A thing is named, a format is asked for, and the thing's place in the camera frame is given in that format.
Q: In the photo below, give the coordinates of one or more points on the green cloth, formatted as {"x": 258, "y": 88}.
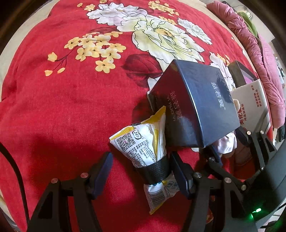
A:
{"x": 251, "y": 27}

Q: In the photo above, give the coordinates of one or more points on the red tissue box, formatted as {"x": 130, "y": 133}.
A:
{"x": 253, "y": 113}

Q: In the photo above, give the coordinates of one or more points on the taped white snack packet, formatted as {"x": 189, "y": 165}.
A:
{"x": 145, "y": 146}

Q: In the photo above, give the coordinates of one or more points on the pink and blue book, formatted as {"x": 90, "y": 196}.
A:
{"x": 249, "y": 79}

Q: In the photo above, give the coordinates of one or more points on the grey shallow tray box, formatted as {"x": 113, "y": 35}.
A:
{"x": 238, "y": 71}

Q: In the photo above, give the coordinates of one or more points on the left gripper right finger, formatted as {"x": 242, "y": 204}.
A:
{"x": 222, "y": 196}

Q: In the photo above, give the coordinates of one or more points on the red floral blanket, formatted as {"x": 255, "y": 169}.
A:
{"x": 62, "y": 141}

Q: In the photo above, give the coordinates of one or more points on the pink quilted comforter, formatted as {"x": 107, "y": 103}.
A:
{"x": 260, "y": 54}

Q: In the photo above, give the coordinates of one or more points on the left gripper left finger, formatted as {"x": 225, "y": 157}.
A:
{"x": 52, "y": 211}

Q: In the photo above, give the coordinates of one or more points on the dark navy gift box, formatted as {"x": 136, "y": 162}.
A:
{"x": 199, "y": 106}

